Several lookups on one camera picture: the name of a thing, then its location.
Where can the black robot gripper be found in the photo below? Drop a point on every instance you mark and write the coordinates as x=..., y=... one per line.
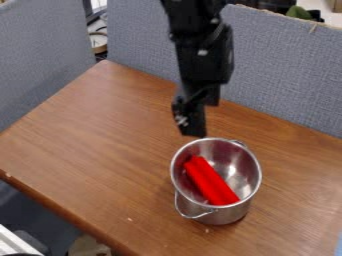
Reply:
x=204, y=54

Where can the red rectangular block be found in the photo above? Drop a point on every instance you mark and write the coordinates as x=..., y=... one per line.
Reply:
x=208, y=182

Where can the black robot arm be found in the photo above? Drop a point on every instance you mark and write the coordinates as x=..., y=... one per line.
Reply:
x=192, y=11

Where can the stainless steel metal pot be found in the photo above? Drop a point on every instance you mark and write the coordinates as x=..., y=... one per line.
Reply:
x=236, y=165

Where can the green object behind partition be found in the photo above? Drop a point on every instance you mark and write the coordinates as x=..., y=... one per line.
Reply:
x=297, y=12

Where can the grey fabric partition back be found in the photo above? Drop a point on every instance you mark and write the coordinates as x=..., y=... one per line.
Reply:
x=287, y=59

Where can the grey fabric partition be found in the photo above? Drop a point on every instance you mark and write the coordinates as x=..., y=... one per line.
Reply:
x=44, y=52
x=287, y=59

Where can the grey fabric partition left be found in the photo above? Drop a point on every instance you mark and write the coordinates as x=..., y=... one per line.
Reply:
x=44, y=52

